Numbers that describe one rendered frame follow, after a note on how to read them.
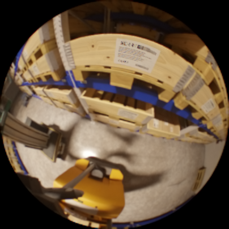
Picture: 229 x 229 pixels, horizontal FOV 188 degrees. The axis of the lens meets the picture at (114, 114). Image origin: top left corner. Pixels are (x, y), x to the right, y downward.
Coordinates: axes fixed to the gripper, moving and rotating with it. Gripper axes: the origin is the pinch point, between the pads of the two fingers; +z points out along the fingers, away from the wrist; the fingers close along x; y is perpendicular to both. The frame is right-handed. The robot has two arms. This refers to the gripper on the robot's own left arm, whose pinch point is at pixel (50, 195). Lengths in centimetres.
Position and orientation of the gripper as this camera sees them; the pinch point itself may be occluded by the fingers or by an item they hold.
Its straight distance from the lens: 34.0
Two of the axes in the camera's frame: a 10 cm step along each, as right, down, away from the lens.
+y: -8.1, 0.1, -5.9
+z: -3.7, 7.6, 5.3
